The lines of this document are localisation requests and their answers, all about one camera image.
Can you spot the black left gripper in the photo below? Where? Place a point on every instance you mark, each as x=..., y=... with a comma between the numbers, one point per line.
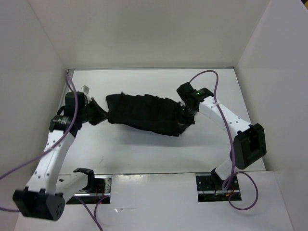
x=101, y=115

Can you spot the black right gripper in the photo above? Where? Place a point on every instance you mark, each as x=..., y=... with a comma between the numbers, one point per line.
x=184, y=122

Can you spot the black pleated skirt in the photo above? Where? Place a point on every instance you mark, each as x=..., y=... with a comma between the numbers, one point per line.
x=144, y=112

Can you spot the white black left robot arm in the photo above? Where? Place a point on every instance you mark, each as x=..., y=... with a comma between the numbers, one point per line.
x=46, y=193

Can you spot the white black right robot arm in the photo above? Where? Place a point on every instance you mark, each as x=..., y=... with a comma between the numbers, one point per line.
x=248, y=140

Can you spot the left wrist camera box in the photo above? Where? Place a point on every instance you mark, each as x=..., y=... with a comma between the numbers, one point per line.
x=84, y=89

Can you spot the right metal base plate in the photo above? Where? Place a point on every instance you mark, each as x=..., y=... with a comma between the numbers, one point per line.
x=208, y=191

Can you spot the metal base plate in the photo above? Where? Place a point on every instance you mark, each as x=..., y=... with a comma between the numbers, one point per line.
x=208, y=191
x=100, y=192

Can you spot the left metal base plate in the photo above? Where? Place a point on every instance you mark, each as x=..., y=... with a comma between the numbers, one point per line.
x=100, y=192

